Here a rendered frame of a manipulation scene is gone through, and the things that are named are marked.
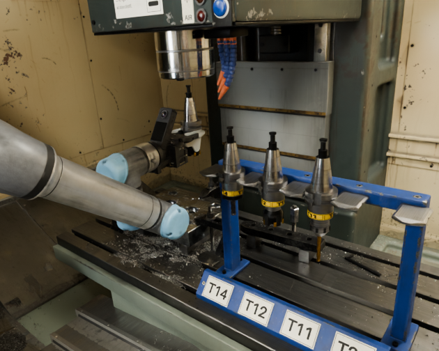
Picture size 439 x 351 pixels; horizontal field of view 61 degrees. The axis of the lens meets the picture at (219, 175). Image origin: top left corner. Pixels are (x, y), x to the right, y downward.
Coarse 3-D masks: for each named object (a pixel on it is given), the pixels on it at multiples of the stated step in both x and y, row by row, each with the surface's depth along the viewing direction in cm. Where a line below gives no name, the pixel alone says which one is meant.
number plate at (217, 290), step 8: (208, 280) 94; (216, 280) 93; (208, 288) 93; (216, 288) 92; (224, 288) 91; (232, 288) 90; (208, 296) 92; (216, 296) 91; (224, 296) 90; (224, 304) 89
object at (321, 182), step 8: (320, 160) 71; (328, 160) 71; (320, 168) 71; (328, 168) 71; (312, 176) 73; (320, 176) 71; (328, 176) 72; (312, 184) 73; (320, 184) 72; (328, 184) 72; (320, 192) 72; (328, 192) 72
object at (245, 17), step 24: (96, 0) 89; (168, 0) 76; (240, 0) 68; (264, 0) 73; (288, 0) 80; (312, 0) 88; (336, 0) 98; (360, 0) 111; (96, 24) 92; (120, 24) 87; (144, 24) 82; (168, 24) 78; (192, 24) 74; (240, 24) 70; (264, 24) 79; (288, 24) 107
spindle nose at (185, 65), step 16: (160, 32) 97; (176, 32) 95; (192, 32) 95; (160, 48) 98; (176, 48) 96; (192, 48) 96; (208, 48) 100; (160, 64) 100; (176, 64) 98; (192, 64) 98; (208, 64) 101
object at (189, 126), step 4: (180, 120) 111; (200, 120) 110; (180, 124) 110; (184, 124) 110; (188, 124) 108; (192, 124) 108; (196, 124) 109; (200, 124) 110; (180, 128) 111; (184, 128) 110; (188, 128) 109; (192, 128) 109; (196, 128) 109; (200, 128) 110
